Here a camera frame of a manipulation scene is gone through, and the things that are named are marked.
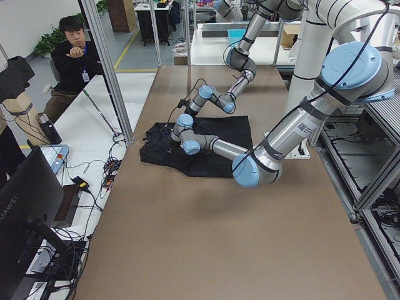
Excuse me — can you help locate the black graphic t-shirt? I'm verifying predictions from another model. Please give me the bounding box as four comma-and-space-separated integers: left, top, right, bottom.
139, 116, 253, 178

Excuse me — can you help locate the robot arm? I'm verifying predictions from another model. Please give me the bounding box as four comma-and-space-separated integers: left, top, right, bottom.
185, 1, 304, 117
170, 41, 394, 188

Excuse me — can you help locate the teach pendant blue grey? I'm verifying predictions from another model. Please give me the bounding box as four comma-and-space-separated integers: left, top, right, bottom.
39, 144, 69, 174

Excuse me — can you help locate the black thermos bottle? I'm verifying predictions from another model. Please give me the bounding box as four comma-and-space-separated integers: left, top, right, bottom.
37, 112, 62, 144

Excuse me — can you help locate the seated person in black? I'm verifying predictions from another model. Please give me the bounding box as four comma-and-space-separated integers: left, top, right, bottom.
44, 16, 101, 123

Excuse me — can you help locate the black computer monitor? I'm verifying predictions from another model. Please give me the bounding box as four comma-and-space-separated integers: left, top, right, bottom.
1, 146, 68, 299

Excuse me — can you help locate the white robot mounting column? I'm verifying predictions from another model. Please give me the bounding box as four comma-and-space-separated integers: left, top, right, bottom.
264, 0, 400, 160

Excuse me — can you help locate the aluminium frame cage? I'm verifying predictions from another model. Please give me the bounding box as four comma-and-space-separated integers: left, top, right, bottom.
78, 0, 134, 146

